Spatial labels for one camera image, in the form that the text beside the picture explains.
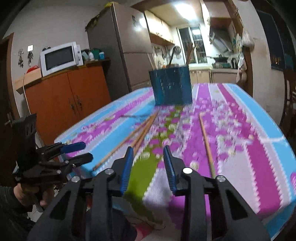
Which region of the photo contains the wooden chopstick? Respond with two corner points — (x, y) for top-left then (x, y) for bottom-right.
(147, 53), (155, 70)
(199, 113), (216, 179)
(131, 113), (158, 152)
(92, 116), (152, 171)
(133, 111), (158, 157)
(186, 43), (194, 65)

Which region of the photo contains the kitchen window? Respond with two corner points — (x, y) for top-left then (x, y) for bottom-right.
(179, 27), (207, 64)

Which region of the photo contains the person's left hand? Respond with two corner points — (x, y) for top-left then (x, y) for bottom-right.
(13, 183), (54, 208)

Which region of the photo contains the orange wooden cabinet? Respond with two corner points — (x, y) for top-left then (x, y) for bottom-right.
(18, 58), (111, 145)

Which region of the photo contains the floral purple blue tablecloth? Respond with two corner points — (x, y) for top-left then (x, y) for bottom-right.
(56, 83), (295, 240)

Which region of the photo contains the cardboard box on cabinet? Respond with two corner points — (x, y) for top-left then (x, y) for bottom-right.
(14, 68), (42, 92)

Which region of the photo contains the white microwave oven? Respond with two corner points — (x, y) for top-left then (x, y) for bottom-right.
(40, 42), (83, 77)

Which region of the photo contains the blue perforated utensil holder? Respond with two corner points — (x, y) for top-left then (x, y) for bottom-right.
(149, 66), (193, 106)

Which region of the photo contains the grey tall refrigerator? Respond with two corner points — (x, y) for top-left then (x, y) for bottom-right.
(86, 3), (153, 100)

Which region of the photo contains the dark wooden chair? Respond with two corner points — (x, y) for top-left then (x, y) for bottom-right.
(280, 69), (295, 138)

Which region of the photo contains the black wok on stove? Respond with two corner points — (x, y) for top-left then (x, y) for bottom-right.
(207, 55), (228, 63)

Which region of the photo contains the steel electric kettle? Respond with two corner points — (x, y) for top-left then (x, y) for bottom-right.
(230, 58), (238, 70)

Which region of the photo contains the steel range hood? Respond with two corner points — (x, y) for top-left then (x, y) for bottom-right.
(209, 28), (233, 54)

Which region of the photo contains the white hanging plastic bag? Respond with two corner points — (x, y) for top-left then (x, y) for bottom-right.
(242, 29), (254, 49)

